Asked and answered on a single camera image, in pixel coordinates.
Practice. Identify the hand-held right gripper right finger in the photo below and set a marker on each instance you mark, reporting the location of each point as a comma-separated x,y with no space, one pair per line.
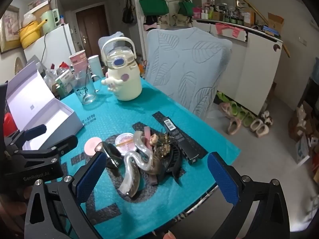
221,179

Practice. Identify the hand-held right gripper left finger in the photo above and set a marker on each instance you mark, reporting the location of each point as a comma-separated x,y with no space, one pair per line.
91,176

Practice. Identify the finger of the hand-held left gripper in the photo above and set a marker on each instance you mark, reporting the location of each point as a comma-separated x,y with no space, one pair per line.
35,130
62,144

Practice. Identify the lilac gift box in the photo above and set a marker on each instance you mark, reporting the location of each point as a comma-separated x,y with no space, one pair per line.
49,112

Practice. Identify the pink round compact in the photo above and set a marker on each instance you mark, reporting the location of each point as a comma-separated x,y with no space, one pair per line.
92,146

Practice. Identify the pearl white wavy hair claw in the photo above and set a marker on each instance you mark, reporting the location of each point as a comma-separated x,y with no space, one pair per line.
135,159

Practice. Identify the black hair claw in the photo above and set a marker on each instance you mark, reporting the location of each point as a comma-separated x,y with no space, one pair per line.
172,165

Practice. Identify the black lip gloss box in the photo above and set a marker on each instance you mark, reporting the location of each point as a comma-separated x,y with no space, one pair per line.
179,139

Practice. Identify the gold metal hair claw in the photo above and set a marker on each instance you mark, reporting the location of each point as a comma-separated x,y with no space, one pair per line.
160,143

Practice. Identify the person's left hand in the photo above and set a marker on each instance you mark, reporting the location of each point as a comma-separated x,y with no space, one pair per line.
13,208

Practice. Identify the person's right hand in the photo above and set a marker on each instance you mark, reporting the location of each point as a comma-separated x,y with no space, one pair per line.
170,235

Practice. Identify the round pink striped badge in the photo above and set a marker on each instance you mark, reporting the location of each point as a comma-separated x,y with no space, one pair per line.
125,142

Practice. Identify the green white carton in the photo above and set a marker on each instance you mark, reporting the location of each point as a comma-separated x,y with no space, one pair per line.
63,86

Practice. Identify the clear glass mug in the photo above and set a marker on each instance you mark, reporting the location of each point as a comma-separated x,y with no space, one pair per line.
86,90

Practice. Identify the brown translucent hair claw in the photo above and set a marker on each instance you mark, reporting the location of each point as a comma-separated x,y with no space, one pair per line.
152,168

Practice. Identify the row of slippers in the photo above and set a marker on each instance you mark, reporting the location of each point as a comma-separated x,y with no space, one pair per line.
245,120

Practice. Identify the teal bubble mat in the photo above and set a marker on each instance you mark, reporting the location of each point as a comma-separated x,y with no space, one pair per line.
119,117

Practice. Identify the woven straw fan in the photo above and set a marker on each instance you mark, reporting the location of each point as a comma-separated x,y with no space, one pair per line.
19,64

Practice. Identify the pink hair clip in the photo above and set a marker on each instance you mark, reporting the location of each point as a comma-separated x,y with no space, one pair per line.
147,135

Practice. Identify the white tumbler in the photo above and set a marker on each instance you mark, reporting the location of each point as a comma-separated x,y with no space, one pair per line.
96,66

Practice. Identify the cream cartoon water bottle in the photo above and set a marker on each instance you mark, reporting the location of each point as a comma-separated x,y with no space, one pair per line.
123,79

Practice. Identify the white fridge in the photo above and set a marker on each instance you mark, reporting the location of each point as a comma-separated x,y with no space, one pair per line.
52,42

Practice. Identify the pile of cardboard boxes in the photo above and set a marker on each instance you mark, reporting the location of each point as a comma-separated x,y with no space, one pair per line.
305,139

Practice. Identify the yellow pot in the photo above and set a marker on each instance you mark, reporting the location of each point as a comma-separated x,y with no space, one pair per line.
28,34

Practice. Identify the framed picture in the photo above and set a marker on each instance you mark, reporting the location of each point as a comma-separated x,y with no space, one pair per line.
8,29

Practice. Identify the pale green kettle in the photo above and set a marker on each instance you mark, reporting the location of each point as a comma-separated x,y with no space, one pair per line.
49,21

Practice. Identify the white counter cabinet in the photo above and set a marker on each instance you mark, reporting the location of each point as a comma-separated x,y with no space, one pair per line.
254,69

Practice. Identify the brown door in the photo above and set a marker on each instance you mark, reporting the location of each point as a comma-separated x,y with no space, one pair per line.
92,29

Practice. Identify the dark hanging bag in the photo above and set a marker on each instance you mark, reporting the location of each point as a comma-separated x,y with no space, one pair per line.
128,13

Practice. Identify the pink cloth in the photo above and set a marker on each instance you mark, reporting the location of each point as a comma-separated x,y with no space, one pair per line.
229,29

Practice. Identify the black pink tote bag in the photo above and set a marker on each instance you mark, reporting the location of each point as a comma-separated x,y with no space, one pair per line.
150,22

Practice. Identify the green tote bag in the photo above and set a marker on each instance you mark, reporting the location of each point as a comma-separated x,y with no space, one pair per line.
185,8
153,8

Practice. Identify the row of bottles and jars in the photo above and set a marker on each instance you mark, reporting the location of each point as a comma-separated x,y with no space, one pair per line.
224,13

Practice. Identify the cardboard box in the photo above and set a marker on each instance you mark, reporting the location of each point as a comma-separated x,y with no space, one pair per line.
275,22

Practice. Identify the wooden pole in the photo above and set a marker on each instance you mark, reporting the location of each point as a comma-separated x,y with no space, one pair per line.
264,17

